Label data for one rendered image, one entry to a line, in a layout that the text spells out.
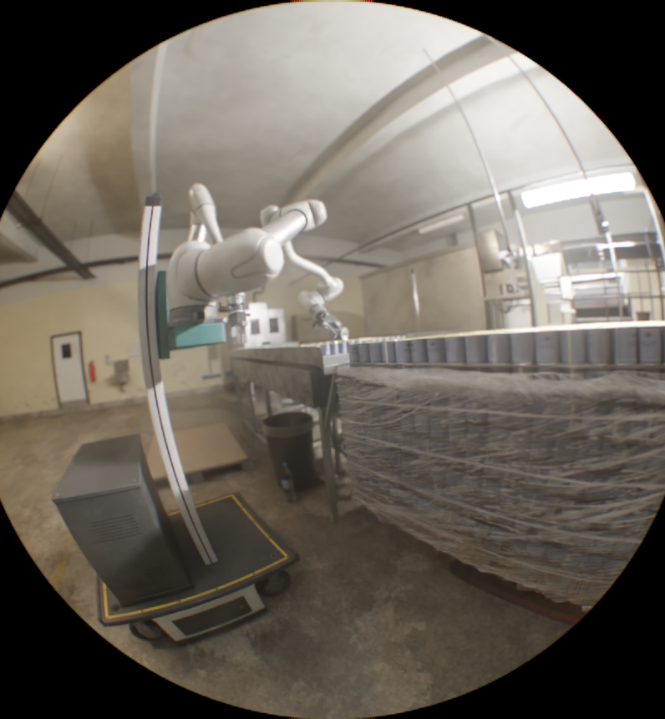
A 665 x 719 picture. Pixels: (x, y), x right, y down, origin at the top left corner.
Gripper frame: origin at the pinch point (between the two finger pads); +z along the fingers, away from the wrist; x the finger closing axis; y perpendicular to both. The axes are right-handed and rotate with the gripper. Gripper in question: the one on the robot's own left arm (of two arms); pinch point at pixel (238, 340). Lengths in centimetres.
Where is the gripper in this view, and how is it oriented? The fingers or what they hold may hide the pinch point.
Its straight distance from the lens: 128.7
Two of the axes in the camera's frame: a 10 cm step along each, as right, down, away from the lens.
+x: -6.6, -0.1, 7.5
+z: 0.9, 9.9, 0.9
